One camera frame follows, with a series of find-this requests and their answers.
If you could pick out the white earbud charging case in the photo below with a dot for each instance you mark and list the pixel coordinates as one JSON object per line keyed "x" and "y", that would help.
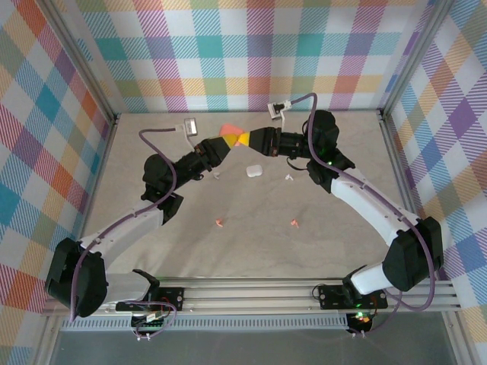
{"x": 253, "y": 172}

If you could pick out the grey metal panel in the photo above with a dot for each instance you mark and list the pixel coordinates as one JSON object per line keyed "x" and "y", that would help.
{"x": 247, "y": 350}

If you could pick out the aluminium side rail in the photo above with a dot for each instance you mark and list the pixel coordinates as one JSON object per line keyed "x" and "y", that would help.
{"x": 406, "y": 171}
{"x": 91, "y": 190}

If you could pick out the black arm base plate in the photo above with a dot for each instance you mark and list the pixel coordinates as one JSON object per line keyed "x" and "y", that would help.
{"x": 331, "y": 296}
{"x": 171, "y": 298}

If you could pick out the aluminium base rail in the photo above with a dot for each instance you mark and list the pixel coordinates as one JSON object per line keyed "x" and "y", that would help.
{"x": 247, "y": 294}

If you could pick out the green controller board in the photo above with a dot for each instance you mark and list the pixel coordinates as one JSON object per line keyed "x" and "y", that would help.
{"x": 359, "y": 319}
{"x": 150, "y": 325}

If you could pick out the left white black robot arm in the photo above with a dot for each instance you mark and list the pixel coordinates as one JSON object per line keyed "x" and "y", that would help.
{"x": 133, "y": 232}

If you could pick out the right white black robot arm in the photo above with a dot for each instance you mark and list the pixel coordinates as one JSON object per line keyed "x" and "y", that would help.
{"x": 361, "y": 201}

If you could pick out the aluminium frame post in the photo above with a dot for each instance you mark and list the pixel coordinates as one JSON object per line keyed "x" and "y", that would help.
{"x": 82, "y": 57}
{"x": 411, "y": 57}

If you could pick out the pink earbud charging case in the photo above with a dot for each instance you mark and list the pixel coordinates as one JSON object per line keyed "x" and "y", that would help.
{"x": 231, "y": 128}

